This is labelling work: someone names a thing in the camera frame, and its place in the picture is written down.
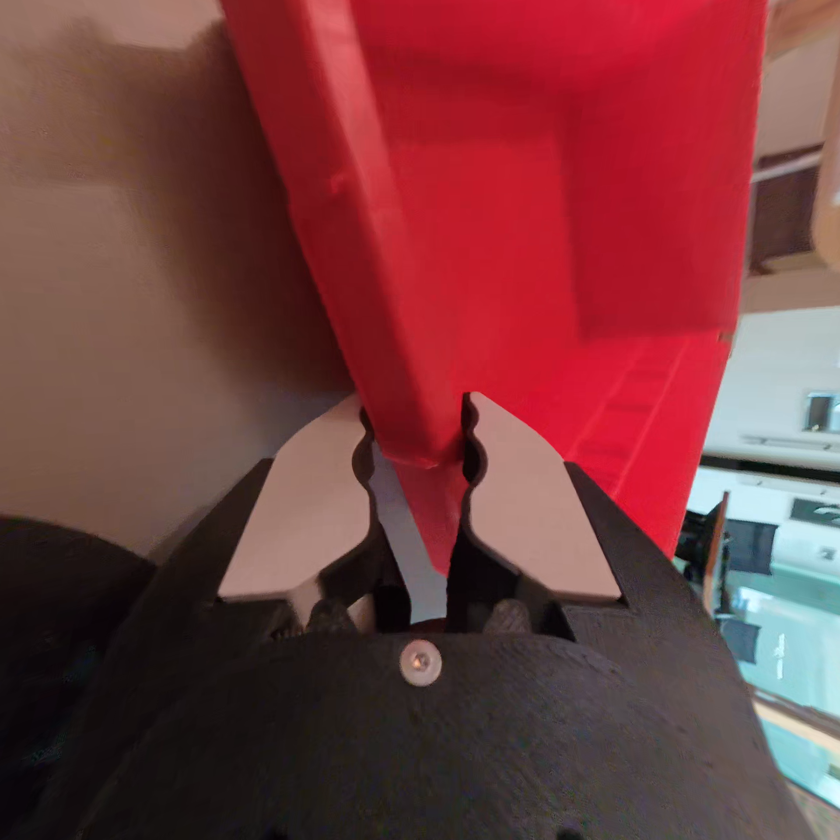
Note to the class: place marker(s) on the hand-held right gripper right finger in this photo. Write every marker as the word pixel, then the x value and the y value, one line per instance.
pixel 531 525

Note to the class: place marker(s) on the framed wall picture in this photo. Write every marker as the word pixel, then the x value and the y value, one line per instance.
pixel 817 512

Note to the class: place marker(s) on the black panel with wooden rim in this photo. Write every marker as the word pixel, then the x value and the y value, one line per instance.
pixel 784 216

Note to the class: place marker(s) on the red plastic bin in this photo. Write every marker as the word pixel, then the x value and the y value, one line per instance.
pixel 492 197

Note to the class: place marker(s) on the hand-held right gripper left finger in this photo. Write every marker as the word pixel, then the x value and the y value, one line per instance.
pixel 308 512

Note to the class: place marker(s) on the wooden office desk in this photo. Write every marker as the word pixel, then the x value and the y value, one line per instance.
pixel 716 544

